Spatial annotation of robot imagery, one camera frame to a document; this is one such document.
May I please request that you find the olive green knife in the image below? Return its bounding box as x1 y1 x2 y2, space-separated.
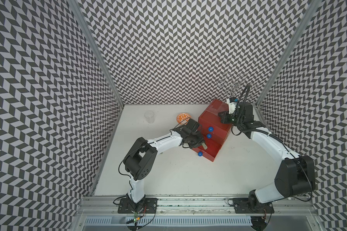
201 142 208 150

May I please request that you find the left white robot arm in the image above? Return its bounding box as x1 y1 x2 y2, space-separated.
121 117 207 204

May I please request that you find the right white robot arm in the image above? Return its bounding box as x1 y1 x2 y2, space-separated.
218 99 316 211

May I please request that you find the red drawer cabinet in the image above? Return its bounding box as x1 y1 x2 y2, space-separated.
199 99 231 145

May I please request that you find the orange patterned bowl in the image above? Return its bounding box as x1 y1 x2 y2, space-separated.
176 113 191 124

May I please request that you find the clear plastic cup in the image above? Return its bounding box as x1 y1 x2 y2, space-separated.
144 110 155 124

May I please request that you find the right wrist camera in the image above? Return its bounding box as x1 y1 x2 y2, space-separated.
226 97 238 114

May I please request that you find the chrome wire rack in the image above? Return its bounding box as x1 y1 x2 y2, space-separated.
215 72 258 104

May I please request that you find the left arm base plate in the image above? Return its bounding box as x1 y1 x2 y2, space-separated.
118 196 158 214

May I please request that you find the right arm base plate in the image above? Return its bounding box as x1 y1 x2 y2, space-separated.
231 198 275 214

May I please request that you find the aluminium front rail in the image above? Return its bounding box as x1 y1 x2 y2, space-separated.
70 195 324 231

